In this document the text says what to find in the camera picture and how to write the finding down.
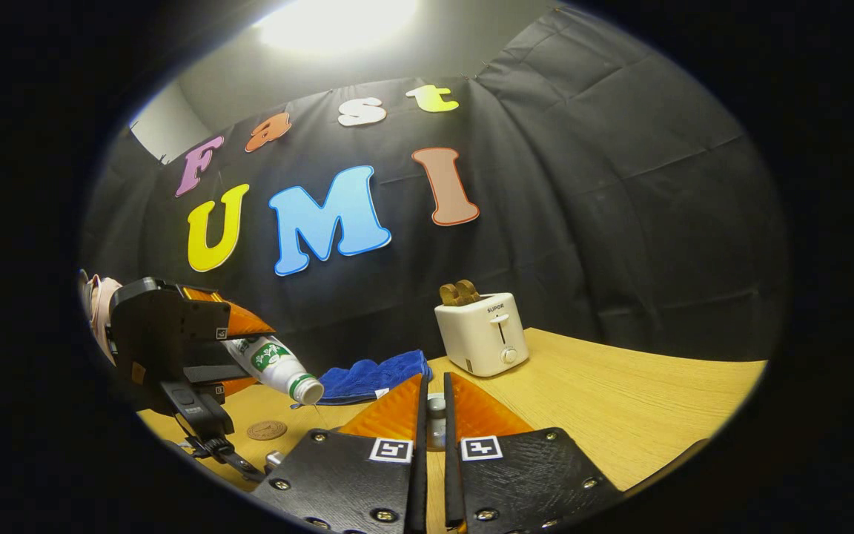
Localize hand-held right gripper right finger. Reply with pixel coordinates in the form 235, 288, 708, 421
443, 371, 624, 534

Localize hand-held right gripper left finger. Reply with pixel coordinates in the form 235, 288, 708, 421
253, 373, 429, 534

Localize white green-label water bottle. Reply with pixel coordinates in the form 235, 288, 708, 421
221, 335, 325, 406

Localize white teacup lid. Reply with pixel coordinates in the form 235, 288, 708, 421
426, 393, 447, 452

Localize blue towel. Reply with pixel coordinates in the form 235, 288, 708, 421
318, 350, 434, 406

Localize white toaster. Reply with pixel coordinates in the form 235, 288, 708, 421
434, 293, 530, 378

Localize brown bread slices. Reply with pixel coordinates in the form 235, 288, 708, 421
440, 280, 481, 307

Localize black backdrop cloth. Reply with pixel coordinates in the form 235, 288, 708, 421
79, 7, 787, 364

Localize ceiling light panel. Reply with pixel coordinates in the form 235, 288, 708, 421
253, 0, 420, 56

